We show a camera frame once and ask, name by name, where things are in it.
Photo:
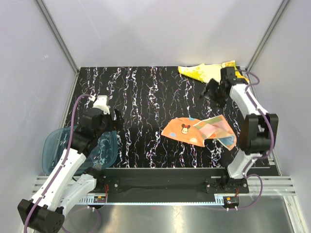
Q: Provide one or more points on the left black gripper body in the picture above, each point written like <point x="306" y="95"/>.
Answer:
<point x="108" y="124"/>

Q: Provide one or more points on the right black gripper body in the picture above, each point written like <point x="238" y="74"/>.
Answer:
<point x="215" y="91"/>

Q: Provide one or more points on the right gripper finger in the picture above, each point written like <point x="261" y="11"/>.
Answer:
<point x="203" y="93"/>
<point x="220" y="103"/>

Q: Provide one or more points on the orange polka dot towel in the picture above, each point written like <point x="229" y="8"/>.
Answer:
<point x="195" y="132"/>

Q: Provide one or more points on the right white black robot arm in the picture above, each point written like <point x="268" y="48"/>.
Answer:
<point x="258" y="131"/>

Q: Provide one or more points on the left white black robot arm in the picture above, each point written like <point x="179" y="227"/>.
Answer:
<point x="45" y="212"/>

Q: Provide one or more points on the yellow cream towel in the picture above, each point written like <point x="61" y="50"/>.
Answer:
<point x="205" y="73"/>

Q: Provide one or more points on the blue transparent plastic bin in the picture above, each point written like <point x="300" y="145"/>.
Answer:
<point x="103" y="156"/>

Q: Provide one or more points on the black marbled table mat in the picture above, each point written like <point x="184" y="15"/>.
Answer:
<point x="148" y="98"/>

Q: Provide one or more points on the left small connector box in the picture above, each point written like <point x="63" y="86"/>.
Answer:
<point x="100" y="199"/>

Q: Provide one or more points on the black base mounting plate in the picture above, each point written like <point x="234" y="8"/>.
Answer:
<point x="210" y="180"/>

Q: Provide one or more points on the right orange connector box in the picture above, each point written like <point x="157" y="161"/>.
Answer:
<point x="232" y="201"/>

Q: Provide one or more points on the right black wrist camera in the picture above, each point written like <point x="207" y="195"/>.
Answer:
<point x="227" y="73"/>

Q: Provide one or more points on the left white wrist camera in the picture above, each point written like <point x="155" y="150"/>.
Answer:
<point x="101" y="102"/>

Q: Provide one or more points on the aluminium front rail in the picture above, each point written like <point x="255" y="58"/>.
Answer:
<point x="267" y="186"/>

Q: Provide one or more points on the right aluminium frame post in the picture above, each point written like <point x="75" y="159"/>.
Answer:
<point x="266" y="36"/>

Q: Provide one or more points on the aluminium frame post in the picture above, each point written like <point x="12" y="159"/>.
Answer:
<point x="266" y="36"/>
<point x="57" y="35"/>

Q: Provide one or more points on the left aluminium frame post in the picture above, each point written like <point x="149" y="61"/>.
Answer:
<point x="57" y="35"/>

